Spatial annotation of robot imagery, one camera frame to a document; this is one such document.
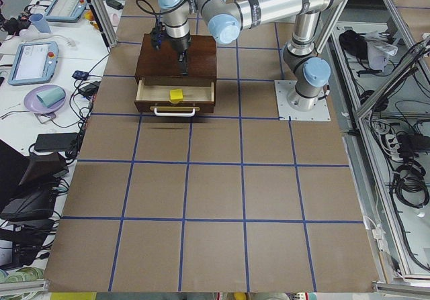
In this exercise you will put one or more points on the teal cup on plate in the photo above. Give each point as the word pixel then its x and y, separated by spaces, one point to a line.
pixel 51 96

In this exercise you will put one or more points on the lower teach pendant tablet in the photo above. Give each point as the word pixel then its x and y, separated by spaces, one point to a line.
pixel 34 63

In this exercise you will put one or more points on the yellow cube block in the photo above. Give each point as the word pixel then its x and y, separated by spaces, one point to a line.
pixel 175 96

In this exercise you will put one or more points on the upper teach pendant tablet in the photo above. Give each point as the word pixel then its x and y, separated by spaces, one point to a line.
pixel 68 11

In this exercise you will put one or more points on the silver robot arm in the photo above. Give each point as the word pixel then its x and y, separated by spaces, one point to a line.
pixel 226 20

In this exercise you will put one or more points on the teach pendant tablet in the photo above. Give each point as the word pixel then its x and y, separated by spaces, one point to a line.
pixel 68 11
pixel 34 63

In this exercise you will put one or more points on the light wood drawer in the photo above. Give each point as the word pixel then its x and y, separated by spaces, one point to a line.
pixel 199 96

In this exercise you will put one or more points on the aluminium frame post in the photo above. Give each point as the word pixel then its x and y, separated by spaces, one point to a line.
pixel 103 21

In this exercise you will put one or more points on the dark wooden drawer cabinet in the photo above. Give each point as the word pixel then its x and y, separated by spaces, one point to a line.
pixel 199 61

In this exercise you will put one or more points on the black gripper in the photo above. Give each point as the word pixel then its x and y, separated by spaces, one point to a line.
pixel 180 45

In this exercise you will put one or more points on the blue plastic cup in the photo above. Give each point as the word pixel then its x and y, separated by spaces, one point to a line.
pixel 38 20

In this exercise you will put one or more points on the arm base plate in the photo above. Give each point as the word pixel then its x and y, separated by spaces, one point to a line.
pixel 292 107

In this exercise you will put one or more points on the pink paper cup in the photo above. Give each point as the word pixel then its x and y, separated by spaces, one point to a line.
pixel 114 18

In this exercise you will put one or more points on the purple plate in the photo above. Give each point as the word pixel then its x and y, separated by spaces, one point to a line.
pixel 32 103

